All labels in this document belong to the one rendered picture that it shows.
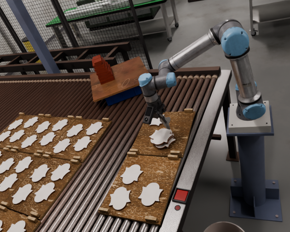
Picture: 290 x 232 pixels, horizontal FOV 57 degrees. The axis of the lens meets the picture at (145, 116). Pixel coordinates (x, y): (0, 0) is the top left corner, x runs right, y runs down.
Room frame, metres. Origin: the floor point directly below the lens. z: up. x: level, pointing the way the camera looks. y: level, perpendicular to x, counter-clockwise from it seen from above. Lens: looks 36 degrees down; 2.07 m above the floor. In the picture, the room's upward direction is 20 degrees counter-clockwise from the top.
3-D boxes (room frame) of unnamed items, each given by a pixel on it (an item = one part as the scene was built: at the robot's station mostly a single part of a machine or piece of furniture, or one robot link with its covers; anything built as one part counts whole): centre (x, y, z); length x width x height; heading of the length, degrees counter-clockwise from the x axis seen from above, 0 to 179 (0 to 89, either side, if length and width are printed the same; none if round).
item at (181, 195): (0.84, -0.03, 0.92); 0.06 x 0.06 x 0.01; 54
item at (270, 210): (1.24, -0.62, 0.43); 0.38 x 0.38 x 0.87; 62
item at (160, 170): (0.99, 0.15, 0.93); 0.41 x 0.35 x 0.02; 147
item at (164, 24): (5.84, -0.07, 0.47); 2.73 x 0.98 x 0.95; 60
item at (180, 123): (1.34, -0.08, 0.93); 0.41 x 0.35 x 0.02; 149
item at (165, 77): (1.25, -0.17, 1.35); 0.11 x 0.11 x 0.08; 74
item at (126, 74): (2.12, 0.10, 1.03); 0.50 x 0.50 x 0.02; 1
